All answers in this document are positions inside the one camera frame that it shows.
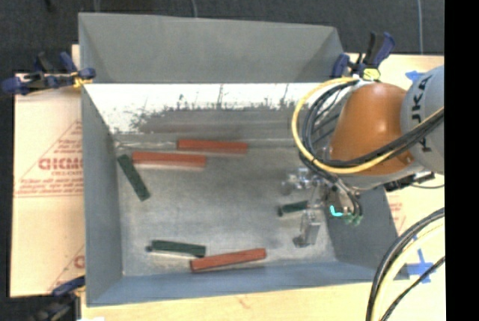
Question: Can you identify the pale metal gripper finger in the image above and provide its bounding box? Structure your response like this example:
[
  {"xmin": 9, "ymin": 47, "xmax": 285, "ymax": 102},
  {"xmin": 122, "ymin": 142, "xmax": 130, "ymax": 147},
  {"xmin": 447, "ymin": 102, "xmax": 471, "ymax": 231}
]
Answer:
[
  {"xmin": 293, "ymin": 210, "xmax": 323, "ymax": 248},
  {"xmin": 281, "ymin": 167, "xmax": 320, "ymax": 196}
]

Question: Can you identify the short dark green flat block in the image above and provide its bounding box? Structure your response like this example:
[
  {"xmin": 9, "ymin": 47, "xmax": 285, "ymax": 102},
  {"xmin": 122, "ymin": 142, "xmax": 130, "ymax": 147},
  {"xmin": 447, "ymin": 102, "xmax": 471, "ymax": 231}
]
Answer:
[{"xmin": 277, "ymin": 200, "xmax": 310, "ymax": 218}]

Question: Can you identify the red-brown flat block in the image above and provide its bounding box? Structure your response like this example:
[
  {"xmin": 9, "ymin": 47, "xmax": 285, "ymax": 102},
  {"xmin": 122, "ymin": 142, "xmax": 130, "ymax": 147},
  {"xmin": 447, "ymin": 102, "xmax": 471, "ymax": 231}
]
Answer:
[
  {"xmin": 189, "ymin": 247, "xmax": 268, "ymax": 273},
  {"xmin": 176, "ymin": 138, "xmax": 249, "ymax": 156},
  {"xmin": 131, "ymin": 150, "xmax": 208, "ymax": 169}
]

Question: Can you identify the grey metal bin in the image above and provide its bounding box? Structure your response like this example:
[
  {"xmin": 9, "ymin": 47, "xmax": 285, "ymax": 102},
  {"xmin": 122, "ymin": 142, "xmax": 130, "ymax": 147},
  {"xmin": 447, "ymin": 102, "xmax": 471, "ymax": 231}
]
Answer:
[{"xmin": 77, "ymin": 11, "xmax": 409, "ymax": 306}]

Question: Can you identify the brown cardboard board red print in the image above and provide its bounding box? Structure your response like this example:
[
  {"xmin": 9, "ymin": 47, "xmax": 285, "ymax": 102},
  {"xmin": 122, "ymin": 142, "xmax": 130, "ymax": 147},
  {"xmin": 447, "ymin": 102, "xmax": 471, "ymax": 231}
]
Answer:
[{"xmin": 8, "ymin": 91, "xmax": 88, "ymax": 299}]

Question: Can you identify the black cylinder on white bracket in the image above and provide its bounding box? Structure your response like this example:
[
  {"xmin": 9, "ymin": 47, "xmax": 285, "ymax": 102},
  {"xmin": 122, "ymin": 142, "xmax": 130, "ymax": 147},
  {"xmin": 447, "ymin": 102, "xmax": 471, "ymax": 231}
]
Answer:
[{"xmin": 384, "ymin": 170, "xmax": 436, "ymax": 192}]

